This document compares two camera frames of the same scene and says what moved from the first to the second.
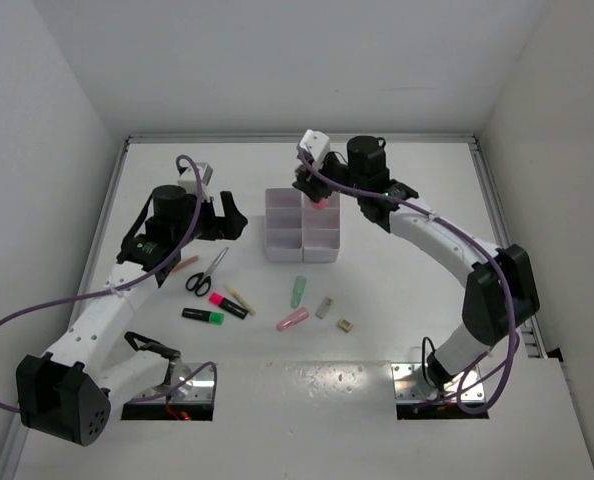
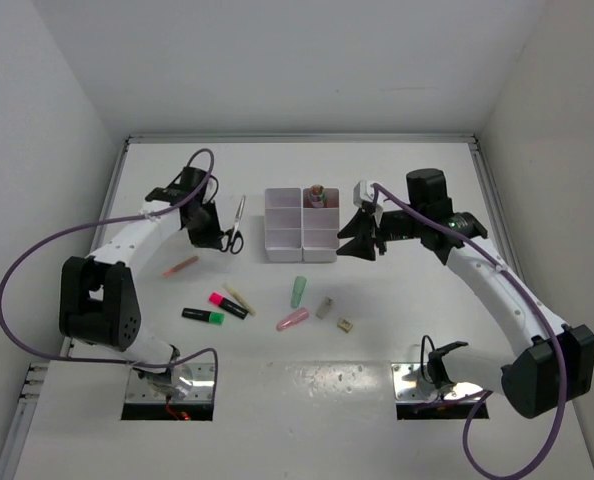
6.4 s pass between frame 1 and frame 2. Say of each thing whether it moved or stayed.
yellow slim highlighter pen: stayed
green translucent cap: stayed
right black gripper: moved
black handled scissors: moved
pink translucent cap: stayed
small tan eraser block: stayed
